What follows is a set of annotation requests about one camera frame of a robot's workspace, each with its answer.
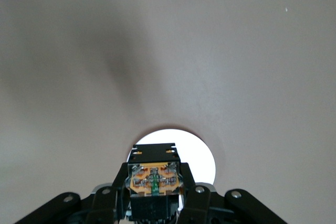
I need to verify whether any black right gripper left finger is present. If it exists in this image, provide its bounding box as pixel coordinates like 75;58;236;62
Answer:
13;162;131;224

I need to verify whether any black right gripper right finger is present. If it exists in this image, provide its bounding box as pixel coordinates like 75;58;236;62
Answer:
178;162;287;224

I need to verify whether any orange and black switch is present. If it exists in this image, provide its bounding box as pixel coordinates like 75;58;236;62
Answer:
125;142;184;221

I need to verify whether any pale pink round plate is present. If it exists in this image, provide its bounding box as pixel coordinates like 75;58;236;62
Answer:
125;129;216;210

